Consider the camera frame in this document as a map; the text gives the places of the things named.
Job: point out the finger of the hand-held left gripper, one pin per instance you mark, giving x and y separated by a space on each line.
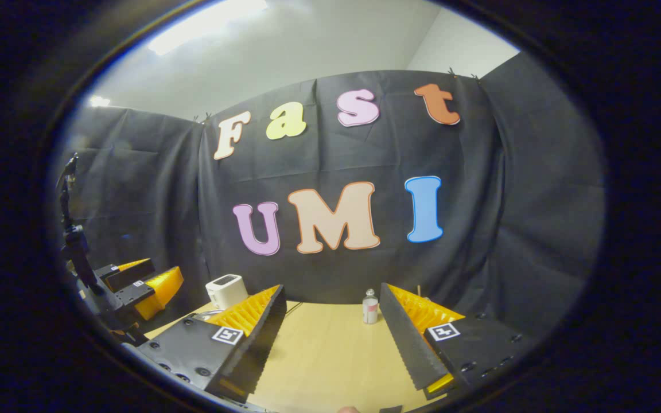
129 274
158 289

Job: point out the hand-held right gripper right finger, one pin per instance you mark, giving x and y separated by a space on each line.
405 338

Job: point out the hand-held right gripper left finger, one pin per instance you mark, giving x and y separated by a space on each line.
261 335

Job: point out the small bottle with pink label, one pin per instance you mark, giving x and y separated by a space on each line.
370 310

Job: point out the white toaster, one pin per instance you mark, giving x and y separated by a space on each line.
227 291

